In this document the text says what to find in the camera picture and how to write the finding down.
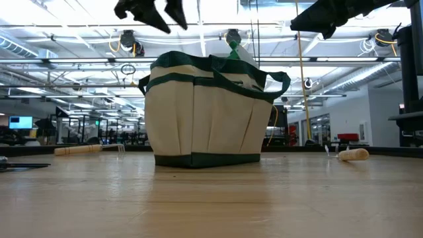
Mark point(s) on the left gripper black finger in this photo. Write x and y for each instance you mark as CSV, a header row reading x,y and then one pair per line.
x,y
147,11
175,11

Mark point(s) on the red box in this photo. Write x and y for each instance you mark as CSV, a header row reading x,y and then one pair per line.
x,y
347,137

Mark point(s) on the cream canvas green-trimmed gardening bag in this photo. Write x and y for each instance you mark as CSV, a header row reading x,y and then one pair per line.
x,y
201,125

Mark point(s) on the black aluminium table frame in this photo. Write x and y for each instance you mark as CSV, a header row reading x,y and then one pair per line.
x,y
39,149

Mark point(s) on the black cabinet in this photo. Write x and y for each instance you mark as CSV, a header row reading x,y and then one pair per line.
x,y
281,125

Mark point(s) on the green plastic spray bottle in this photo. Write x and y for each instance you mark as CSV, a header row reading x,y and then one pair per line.
x,y
234,53

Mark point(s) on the computer monitor showing blue screen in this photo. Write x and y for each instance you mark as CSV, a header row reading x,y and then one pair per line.
x,y
20,122

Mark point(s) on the grey side table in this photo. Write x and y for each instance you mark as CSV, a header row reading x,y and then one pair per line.
x,y
408,117

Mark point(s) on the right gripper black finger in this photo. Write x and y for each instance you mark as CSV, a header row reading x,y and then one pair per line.
x,y
314,20

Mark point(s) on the small black ceiling reel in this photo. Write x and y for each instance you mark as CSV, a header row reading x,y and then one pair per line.
x,y
308,83

